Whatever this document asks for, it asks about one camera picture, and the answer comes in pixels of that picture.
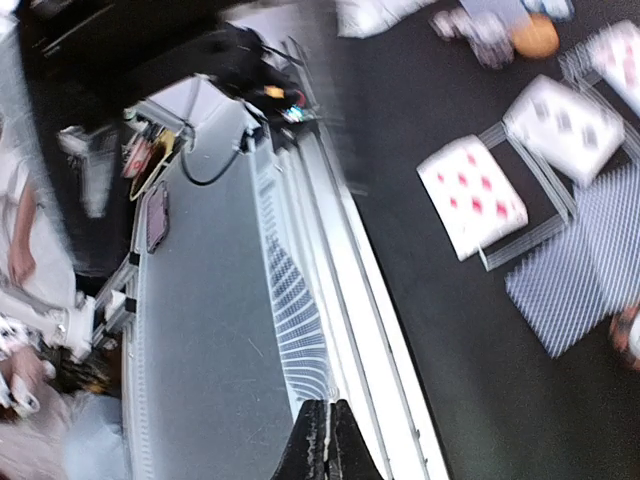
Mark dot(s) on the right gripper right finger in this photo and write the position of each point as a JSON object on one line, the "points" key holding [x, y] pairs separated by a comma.
{"points": [[348, 455]]}

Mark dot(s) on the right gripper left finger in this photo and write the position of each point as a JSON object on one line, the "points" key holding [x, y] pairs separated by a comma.
{"points": [[303, 455]]}

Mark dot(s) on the nine of diamonds card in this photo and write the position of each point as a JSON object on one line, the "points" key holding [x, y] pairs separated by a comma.
{"points": [[474, 199]]}

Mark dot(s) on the orange chip stack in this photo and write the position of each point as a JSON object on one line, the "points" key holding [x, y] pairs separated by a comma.
{"points": [[624, 336]]}

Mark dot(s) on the three of spades card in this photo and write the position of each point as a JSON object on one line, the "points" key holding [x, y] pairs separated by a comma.
{"points": [[572, 133]]}

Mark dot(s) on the white chip stack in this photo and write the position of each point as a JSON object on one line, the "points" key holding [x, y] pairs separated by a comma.
{"points": [[490, 41]]}

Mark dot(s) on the orange big blind button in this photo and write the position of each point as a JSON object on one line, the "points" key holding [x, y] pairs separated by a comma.
{"points": [[537, 39]]}

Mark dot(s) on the nine of hearts card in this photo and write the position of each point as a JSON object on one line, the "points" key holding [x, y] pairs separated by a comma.
{"points": [[614, 54]]}

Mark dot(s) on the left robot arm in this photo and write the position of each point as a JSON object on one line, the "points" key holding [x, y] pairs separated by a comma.
{"points": [[85, 61]]}

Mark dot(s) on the black poker felt mat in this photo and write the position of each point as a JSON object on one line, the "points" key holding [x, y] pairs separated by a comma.
{"points": [[504, 409]]}

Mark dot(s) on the front aluminium rail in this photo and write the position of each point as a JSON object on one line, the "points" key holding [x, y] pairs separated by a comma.
{"points": [[205, 395]]}

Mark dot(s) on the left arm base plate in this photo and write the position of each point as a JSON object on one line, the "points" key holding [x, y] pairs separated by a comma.
{"points": [[277, 98]]}

